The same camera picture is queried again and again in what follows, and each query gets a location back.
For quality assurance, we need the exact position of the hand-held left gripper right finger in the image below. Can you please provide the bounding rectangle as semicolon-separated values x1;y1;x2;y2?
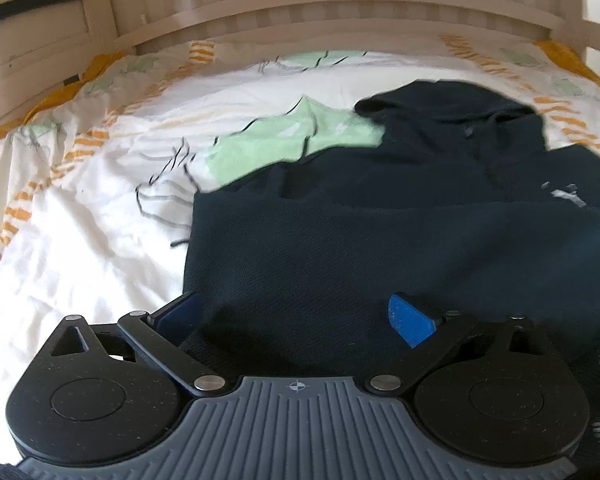
364;291;552;394

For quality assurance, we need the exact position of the black bar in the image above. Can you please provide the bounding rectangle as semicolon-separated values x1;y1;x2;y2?
0;0;87;27

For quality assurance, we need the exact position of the dark navy hoodie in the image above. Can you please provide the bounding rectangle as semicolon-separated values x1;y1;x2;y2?
180;79;600;396

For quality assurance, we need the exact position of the pale wooden bed frame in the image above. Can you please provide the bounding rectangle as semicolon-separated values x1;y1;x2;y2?
0;0;600;133

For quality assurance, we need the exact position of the white printed bed cover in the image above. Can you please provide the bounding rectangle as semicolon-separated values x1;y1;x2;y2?
0;35;600;466

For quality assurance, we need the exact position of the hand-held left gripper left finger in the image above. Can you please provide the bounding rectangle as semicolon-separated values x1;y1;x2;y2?
49;291;227;396

